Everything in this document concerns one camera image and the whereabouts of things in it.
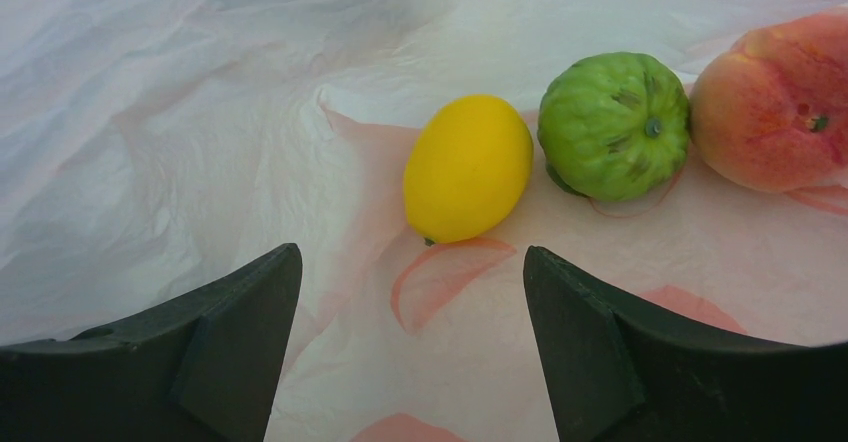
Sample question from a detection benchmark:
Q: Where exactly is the green fake guava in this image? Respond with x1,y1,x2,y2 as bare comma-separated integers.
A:
537,51,690,202

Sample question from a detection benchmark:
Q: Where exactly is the red orange fake peach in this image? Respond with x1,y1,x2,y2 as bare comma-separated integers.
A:
690,7,847,193

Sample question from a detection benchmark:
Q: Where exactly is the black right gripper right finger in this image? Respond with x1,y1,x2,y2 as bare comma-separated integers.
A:
523,246,847,441

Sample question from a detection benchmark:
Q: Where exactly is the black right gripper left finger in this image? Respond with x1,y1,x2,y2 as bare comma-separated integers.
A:
1,243,302,441

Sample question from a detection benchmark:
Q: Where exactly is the yellow fake lemon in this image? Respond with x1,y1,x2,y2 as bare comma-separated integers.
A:
402,94,534,244

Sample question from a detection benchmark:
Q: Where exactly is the pink plastic bag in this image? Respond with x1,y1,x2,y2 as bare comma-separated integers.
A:
1,0,847,441

